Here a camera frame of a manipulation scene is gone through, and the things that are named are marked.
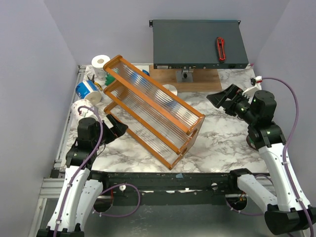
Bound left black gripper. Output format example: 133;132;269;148
93;114;128;148

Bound red-dotted paper roll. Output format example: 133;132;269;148
71;99;98;123

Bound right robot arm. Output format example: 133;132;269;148
207;84;316;235

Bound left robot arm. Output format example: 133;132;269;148
37;115;128;237

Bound white roll behind shelf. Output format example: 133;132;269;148
163;84;178;96

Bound orange wooden shelf rack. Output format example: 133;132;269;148
103;55;205;170

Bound blue object behind shelf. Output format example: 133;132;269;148
142;70;150;76

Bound brown wooden board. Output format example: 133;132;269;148
149;65;222;93

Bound blue wrapped paper roll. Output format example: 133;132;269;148
75;80;102;105

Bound black yellow pliers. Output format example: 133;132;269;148
87;74;103;91

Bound small green object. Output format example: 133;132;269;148
105;74;116;86

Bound red black utility knife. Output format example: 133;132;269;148
216;37;226;62

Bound plain white paper roll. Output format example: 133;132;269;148
91;55;110;81

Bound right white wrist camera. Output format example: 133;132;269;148
242;76;263;99

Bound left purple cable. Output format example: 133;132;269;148
53;105;141;237

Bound grey metal stand bracket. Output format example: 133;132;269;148
176;69;194;83

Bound dark grey rack-mount device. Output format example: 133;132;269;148
149;19;249;70

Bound aluminium frame rail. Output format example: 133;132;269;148
28;65;87;237

